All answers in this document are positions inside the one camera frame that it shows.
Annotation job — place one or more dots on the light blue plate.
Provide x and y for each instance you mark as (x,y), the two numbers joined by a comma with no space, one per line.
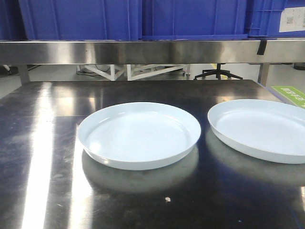
(139,135)
(266,130)

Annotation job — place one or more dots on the blue crate shelf middle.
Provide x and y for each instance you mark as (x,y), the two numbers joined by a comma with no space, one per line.
(193,19)

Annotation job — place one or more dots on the blue crate shelf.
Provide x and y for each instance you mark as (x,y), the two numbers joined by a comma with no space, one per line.
(78,20)
(262,18)
(193,19)

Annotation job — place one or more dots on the blue crate shelf left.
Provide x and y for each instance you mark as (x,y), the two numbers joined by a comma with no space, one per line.
(78,20)

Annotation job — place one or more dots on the blue crate shelf right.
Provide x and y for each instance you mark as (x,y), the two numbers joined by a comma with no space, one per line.
(262,18)

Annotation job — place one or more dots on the black chair base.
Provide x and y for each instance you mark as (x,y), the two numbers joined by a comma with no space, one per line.
(218,72)

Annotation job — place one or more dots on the black tape strip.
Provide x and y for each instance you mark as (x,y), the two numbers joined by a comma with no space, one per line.
(262,47)

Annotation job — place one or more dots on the green floor sign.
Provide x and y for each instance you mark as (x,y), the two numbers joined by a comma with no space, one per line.
(292,94)

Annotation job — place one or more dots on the white label on crate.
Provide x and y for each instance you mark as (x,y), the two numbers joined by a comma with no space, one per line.
(292,19)

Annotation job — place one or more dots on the white frame structure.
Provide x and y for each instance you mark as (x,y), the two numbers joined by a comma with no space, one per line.
(132,71)

